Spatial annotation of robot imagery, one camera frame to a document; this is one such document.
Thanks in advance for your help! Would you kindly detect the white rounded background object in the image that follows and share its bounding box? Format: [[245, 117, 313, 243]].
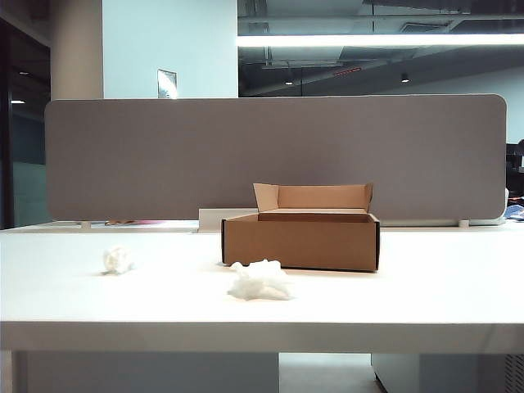
[[469, 187, 511, 227]]

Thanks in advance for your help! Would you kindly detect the black background office chair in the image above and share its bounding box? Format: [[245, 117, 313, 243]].
[[504, 138, 524, 174]]

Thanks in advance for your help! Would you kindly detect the white table modesty panel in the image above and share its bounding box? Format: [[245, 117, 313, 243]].
[[11, 350, 281, 393]]

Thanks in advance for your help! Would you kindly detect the framed wall poster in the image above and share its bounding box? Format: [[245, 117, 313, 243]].
[[156, 68, 178, 101]]

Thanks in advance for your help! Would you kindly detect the small white paper ball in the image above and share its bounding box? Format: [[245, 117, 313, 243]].
[[101, 244, 135, 275]]

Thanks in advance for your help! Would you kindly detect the large white paper ball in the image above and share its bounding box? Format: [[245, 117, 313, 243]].
[[226, 258, 296, 302]]

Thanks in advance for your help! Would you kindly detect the ceiling air vent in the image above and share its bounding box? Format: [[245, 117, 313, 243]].
[[398, 20, 452, 34]]

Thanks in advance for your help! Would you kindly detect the gray fabric desk partition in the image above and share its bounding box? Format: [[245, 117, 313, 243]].
[[43, 93, 508, 223]]

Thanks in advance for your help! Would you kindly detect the brown cardboard box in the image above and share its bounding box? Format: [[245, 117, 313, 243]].
[[220, 182, 382, 273]]

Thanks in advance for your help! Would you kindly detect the white drawer pedestal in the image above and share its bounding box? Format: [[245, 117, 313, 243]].
[[371, 352, 524, 393]]

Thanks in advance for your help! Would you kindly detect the pink flat item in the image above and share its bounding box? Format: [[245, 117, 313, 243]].
[[91, 219, 165, 227]]

